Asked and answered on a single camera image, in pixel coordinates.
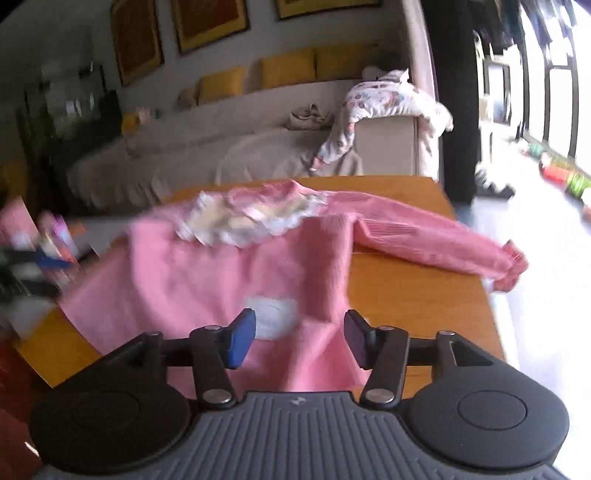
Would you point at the row of plant pots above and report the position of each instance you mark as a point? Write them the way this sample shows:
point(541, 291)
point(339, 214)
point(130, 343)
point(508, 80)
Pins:
point(565, 177)

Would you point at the beige plush toy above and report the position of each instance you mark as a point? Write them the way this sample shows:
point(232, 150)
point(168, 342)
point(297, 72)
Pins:
point(187, 98)

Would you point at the dark aquarium cabinet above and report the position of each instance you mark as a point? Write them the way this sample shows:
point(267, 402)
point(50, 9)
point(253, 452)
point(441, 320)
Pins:
point(69, 147)

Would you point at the hanging dark clothes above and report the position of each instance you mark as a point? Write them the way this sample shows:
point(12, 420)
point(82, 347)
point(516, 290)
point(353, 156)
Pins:
point(508, 23)

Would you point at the white coffee table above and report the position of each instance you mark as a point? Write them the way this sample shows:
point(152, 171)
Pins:
point(99, 233)

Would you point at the plastic bottle with red label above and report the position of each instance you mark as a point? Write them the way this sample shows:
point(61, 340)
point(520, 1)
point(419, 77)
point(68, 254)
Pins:
point(57, 240)

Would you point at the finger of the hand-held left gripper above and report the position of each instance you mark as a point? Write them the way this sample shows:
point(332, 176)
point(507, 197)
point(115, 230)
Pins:
point(37, 290)
point(53, 263)

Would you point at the pink box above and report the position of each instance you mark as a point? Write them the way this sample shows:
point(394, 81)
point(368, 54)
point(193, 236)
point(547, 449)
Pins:
point(16, 221)

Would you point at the yellow plush toy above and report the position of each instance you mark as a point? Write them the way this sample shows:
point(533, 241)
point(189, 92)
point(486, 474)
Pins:
point(129, 123)

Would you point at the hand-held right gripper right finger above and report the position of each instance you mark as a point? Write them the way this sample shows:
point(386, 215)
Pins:
point(358, 339)

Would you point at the gold framed picture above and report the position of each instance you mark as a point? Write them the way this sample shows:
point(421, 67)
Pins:
point(136, 37)
point(328, 7)
point(210, 21)

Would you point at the beige covered sofa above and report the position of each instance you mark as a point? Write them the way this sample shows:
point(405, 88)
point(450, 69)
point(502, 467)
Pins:
point(258, 138)

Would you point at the glass aquarium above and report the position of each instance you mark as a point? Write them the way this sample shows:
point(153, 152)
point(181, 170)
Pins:
point(69, 99)

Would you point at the pink ribbed sweater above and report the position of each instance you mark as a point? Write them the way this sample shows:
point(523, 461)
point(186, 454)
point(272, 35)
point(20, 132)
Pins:
point(207, 267)

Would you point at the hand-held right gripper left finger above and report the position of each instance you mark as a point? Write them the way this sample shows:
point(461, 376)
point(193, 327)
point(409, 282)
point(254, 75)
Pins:
point(240, 339)

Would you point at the yellow cushion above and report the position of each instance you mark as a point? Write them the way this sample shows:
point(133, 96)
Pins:
point(288, 69)
point(344, 60)
point(221, 84)

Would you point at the beige curtain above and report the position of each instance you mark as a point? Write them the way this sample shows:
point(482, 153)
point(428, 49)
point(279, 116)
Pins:
point(420, 55)

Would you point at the black window frame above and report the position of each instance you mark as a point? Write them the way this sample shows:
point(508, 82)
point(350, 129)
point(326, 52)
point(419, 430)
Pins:
point(548, 92)

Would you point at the black white shoe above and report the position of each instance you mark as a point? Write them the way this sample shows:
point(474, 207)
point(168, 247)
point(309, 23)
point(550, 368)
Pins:
point(496, 189)

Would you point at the white printed garment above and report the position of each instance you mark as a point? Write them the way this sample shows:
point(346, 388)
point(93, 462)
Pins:
point(388, 97)

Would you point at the beige crumpled cloth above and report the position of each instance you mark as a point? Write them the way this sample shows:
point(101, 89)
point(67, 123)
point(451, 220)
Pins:
point(308, 117)

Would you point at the white pink plush toy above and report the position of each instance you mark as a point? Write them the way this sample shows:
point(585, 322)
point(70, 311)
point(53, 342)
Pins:
point(148, 113)

